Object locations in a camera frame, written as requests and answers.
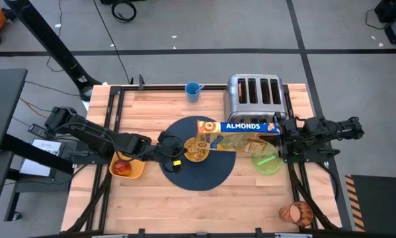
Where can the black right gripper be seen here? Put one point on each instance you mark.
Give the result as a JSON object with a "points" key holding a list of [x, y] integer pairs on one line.
{"points": [[293, 135]]}

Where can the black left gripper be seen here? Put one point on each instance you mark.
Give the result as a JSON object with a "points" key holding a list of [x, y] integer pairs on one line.
{"points": [[169, 145]]}

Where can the yellow blue patterned bowl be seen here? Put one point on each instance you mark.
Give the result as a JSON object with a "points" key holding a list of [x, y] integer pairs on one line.
{"points": [[196, 161]]}

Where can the green glass plate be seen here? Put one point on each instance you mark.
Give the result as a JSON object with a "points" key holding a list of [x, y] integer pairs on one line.
{"points": [[267, 168]]}

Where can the honey oats cereal box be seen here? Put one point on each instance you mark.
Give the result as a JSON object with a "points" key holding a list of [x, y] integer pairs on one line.
{"points": [[244, 127]]}

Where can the red yellow apple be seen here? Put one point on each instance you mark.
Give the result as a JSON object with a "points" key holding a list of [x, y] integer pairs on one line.
{"points": [[121, 168]]}

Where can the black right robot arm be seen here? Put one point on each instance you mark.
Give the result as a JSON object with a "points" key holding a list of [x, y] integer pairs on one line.
{"points": [[330, 129]]}

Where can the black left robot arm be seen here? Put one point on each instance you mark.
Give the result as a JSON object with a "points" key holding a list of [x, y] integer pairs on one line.
{"points": [[95, 135]]}

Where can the golden cereal flakes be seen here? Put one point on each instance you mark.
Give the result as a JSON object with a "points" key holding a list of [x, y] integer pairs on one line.
{"points": [[196, 154]]}

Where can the dark blue round placemat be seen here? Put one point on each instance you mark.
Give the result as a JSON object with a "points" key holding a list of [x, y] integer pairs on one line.
{"points": [[201, 178]]}

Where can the silver four-slot toaster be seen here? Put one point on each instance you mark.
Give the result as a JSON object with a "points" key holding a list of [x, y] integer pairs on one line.
{"points": [[257, 112]]}

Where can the yellow plastic bin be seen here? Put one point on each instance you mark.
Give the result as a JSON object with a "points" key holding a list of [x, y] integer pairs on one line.
{"points": [[136, 168]]}

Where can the blue plastic cup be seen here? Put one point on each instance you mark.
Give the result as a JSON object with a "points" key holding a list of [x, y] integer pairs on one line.
{"points": [[191, 96]]}

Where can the brown patterned basket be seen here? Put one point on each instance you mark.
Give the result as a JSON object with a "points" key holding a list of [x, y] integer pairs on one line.
{"points": [[297, 214]]}

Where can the black hazard striped mat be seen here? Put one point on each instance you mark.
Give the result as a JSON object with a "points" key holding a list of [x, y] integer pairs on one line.
{"points": [[379, 201]]}

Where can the black power adapter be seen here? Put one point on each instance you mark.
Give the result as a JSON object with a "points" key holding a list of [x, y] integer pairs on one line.
{"points": [[39, 131]]}

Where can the white paper sheet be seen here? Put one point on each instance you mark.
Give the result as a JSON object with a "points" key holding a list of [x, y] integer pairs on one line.
{"points": [[35, 167]]}

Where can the black tower stand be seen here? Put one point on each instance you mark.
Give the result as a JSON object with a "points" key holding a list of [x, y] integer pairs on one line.
{"points": [[49, 39]]}

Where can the black desk top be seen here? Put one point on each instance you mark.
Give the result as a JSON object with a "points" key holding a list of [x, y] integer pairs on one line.
{"points": [[2, 105]]}

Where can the black wrist camera yellow tag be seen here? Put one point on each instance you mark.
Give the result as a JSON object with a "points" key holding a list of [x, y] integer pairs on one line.
{"points": [[177, 167]]}

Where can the black aluminium table frame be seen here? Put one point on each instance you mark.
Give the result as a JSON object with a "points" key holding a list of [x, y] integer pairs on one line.
{"points": [[164, 87]]}

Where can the black camera post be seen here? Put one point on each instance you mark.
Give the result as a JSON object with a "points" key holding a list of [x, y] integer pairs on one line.
{"points": [[141, 81]]}

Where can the black desk base frame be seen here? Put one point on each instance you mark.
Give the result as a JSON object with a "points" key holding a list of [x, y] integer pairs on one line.
{"points": [[35, 155]]}

